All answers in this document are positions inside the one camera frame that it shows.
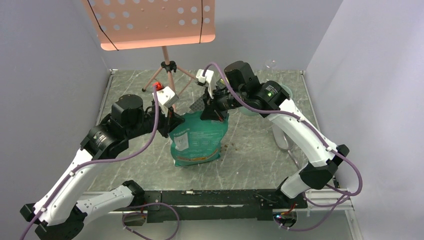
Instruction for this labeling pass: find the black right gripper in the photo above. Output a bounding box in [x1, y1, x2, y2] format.
[201, 82, 248, 121]

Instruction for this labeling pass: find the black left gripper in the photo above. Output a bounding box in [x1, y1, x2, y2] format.
[125, 102, 184, 140]

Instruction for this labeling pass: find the green pet food bag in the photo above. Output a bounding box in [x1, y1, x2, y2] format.
[169, 111, 229, 167]

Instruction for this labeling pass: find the metal food scoop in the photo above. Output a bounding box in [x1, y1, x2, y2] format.
[271, 124, 301, 169]

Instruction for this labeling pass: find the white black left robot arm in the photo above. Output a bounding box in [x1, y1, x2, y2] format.
[20, 94, 184, 240]

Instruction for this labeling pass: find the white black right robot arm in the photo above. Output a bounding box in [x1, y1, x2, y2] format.
[196, 60, 350, 208]

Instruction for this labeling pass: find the teal double pet bowl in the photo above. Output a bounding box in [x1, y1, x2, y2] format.
[240, 82, 294, 117]

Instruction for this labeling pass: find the dark grey brick baseplate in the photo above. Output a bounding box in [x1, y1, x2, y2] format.
[189, 78, 226, 112]

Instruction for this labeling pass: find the spilled kibble on table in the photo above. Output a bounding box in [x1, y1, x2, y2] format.
[220, 142, 242, 153]

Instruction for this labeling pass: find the pink music stand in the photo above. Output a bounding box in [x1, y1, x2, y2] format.
[81, 0, 216, 90]

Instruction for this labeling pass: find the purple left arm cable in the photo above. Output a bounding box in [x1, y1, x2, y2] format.
[19, 85, 160, 240]

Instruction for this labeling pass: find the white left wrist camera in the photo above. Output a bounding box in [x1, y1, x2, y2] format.
[152, 81, 179, 117]

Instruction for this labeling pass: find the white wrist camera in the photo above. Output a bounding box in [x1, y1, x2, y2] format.
[152, 81, 179, 117]
[195, 69, 217, 99]

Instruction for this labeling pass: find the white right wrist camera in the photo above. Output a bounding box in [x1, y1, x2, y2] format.
[195, 69, 217, 99]

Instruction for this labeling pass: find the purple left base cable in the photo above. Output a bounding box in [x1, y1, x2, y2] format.
[121, 202, 180, 240]

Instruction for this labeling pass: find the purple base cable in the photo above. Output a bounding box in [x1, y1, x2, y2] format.
[276, 188, 352, 232]
[121, 202, 180, 240]

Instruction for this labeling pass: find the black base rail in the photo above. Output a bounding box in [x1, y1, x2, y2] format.
[122, 189, 308, 223]

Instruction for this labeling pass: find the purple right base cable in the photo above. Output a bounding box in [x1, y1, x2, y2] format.
[276, 188, 352, 232]

